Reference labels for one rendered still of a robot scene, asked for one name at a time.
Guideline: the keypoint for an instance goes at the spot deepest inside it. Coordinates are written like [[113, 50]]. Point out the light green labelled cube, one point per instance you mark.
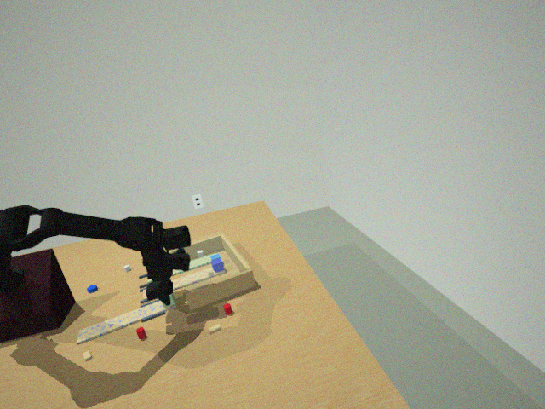
[[172, 301]]

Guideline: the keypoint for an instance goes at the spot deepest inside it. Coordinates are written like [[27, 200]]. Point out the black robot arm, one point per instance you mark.
[[132, 232]]

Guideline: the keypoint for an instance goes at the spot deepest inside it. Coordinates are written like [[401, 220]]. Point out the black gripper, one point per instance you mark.
[[161, 286]]

